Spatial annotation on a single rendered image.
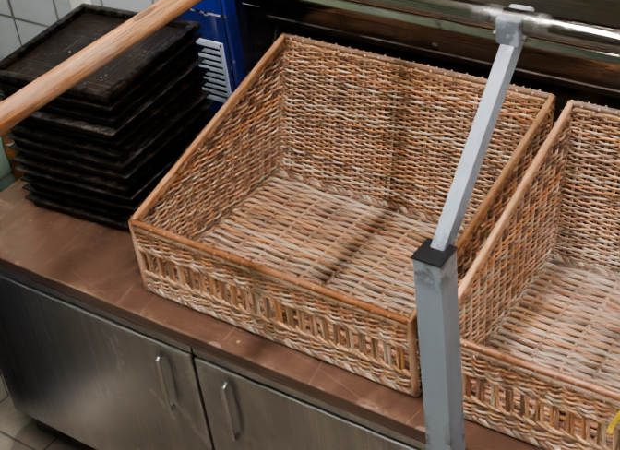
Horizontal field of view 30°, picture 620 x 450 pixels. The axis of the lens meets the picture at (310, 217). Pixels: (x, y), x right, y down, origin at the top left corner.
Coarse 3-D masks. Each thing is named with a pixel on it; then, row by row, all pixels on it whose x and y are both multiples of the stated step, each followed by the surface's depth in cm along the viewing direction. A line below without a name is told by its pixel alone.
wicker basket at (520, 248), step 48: (576, 144) 186; (528, 192) 177; (576, 192) 189; (528, 240) 183; (576, 240) 192; (480, 288) 171; (528, 288) 189; (576, 288) 187; (480, 336) 176; (528, 336) 180; (576, 336) 179; (480, 384) 172; (528, 384) 157; (576, 384) 151; (528, 432) 163; (576, 432) 158
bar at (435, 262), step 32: (352, 0) 154; (384, 0) 151; (416, 0) 148; (448, 0) 146; (512, 32) 141; (544, 32) 139; (576, 32) 137; (608, 32) 135; (512, 64) 143; (480, 128) 142; (480, 160) 143; (448, 224) 141; (416, 256) 141; (448, 256) 140; (416, 288) 143; (448, 288) 143; (448, 320) 145; (448, 352) 148; (448, 384) 151; (448, 416) 154; (448, 448) 158
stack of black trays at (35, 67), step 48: (48, 48) 215; (144, 48) 211; (192, 48) 215; (0, 96) 210; (96, 96) 196; (144, 96) 204; (192, 96) 219; (48, 144) 212; (96, 144) 206; (144, 144) 208; (48, 192) 221; (96, 192) 213; (144, 192) 212
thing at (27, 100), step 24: (168, 0) 147; (192, 0) 149; (144, 24) 143; (96, 48) 138; (120, 48) 140; (48, 72) 134; (72, 72) 135; (24, 96) 131; (48, 96) 133; (0, 120) 128
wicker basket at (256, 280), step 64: (256, 64) 210; (384, 64) 203; (256, 128) 215; (320, 128) 216; (384, 128) 207; (448, 128) 199; (512, 128) 193; (192, 192) 203; (256, 192) 219; (320, 192) 217; (384, 192) 211; (448, 192) 203; (512, 192) 182; (192, 256) 187; (256, 256) 203; (320, 256) 202; (384, 256) 200; (256, 320) 186; (320, 320) 177; (384, 320) 167; (384, 384) 175
